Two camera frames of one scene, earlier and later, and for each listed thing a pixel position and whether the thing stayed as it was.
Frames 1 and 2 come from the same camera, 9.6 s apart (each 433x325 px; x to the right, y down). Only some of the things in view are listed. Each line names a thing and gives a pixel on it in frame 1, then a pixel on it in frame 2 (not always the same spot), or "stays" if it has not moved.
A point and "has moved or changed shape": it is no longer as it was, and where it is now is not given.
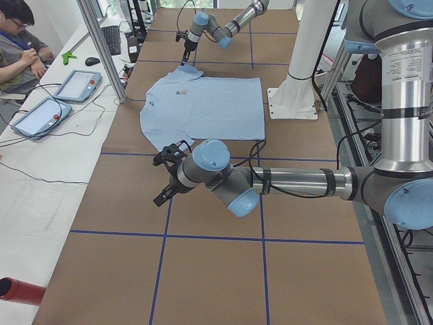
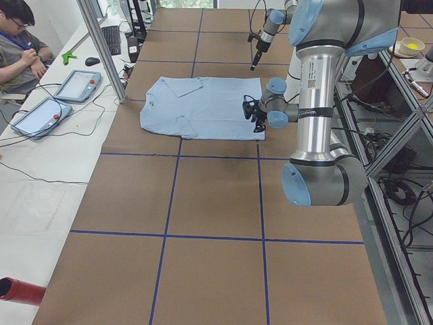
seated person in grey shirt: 23,58 stays
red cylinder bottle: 16,290 stays
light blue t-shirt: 184,105 has moved or changed shape
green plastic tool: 68,54 stays
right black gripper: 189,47 -> 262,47
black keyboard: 111,35 stays
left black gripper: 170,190 -> 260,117
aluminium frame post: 88,9 stays
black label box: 132,44 stays
